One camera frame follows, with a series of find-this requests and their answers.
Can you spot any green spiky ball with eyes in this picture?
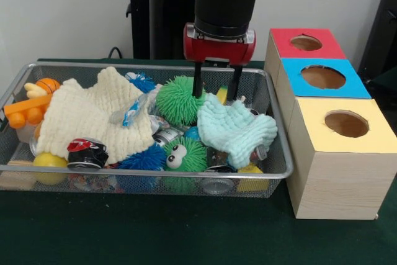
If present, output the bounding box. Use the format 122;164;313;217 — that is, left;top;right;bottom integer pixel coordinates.
163;137;208;173

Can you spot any mint green waffle cloth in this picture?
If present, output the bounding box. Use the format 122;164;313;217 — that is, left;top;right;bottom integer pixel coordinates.
197;92;279;169

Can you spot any blue spiky ball with eyes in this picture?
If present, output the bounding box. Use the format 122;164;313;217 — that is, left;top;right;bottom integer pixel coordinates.
125;71;156;94

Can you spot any orange plastic toy block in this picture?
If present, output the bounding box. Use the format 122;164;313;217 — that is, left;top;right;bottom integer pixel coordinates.
3;94;53;129

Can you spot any crushed black red can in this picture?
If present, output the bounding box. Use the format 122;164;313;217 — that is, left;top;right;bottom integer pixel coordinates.
67;137;110;171

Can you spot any yellow ball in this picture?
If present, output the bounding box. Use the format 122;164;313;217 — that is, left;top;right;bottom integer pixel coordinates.
32;152;68;185

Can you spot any black looped cable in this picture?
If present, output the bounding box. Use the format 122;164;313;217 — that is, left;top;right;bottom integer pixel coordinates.
107;47;125;60

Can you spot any dark green table cloth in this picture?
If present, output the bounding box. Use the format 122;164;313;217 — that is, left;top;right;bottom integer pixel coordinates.
0;58;397;265
370;66;397;117

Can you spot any cream waffle cloth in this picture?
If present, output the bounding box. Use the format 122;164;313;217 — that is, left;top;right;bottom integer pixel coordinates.
36;66;156;165

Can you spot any shallow clear mesh bin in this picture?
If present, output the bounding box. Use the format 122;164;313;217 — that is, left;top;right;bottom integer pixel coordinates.
0;62;294;199

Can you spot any blue spiky rubber ball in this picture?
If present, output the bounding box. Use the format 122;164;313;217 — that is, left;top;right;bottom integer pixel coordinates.
117;143;167;171

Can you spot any green spiky rubber ball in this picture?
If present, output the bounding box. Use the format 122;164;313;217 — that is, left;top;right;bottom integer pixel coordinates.
155;75;207;127

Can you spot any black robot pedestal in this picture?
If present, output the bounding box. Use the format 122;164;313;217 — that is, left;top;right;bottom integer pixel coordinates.
119;0;198;60

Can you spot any small orange basketball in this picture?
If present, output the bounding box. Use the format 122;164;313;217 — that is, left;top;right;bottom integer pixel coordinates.
35;78;61;95

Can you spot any black upright panel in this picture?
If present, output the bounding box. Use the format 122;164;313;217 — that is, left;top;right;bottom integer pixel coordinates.
356;0;397;75

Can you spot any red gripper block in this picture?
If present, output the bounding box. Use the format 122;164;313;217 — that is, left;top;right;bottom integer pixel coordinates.
182;22;257;103

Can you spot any wooden box with three holes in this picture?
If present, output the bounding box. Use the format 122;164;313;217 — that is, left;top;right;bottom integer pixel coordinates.
264;28;397;220

